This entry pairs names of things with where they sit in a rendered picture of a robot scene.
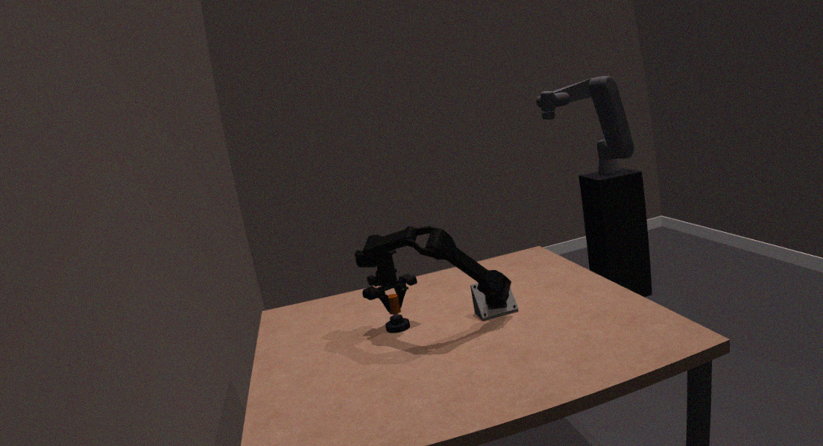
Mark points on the orange knob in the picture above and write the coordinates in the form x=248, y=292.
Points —
x=394, y=304

